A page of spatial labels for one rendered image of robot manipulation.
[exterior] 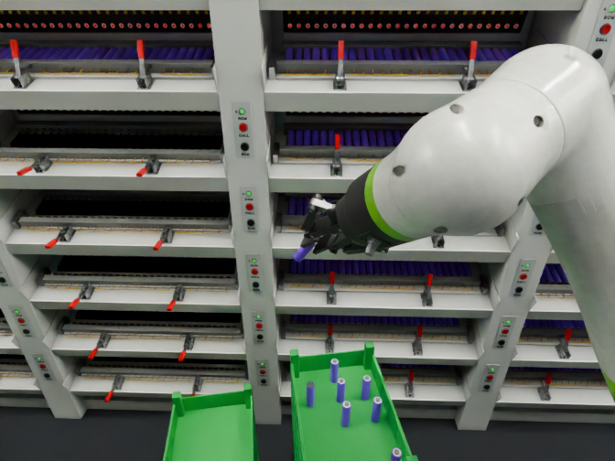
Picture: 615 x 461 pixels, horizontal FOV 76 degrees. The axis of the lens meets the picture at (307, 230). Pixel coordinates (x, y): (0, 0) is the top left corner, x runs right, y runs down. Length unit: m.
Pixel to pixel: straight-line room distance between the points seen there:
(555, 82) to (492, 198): 0.12
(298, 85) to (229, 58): 0.15
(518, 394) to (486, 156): 1.30
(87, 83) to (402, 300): 0.94
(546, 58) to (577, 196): 0.13
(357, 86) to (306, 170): 0.22
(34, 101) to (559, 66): 0.97
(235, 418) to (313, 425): 0.29
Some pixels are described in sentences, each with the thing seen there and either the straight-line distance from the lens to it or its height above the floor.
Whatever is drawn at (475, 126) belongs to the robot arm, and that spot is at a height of 1.18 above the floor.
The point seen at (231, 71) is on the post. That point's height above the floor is 1.14.
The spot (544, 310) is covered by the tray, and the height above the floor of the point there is 0.53.
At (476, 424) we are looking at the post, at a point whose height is 0.03.
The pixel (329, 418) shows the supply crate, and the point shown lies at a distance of 0.95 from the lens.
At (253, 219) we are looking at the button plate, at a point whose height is 0.80.
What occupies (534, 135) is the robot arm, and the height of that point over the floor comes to 1.17.
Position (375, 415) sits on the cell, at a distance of 0.93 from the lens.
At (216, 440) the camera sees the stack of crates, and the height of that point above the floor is 0.32.
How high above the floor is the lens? 1.26
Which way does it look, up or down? 30 degrees down
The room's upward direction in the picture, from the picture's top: straight up
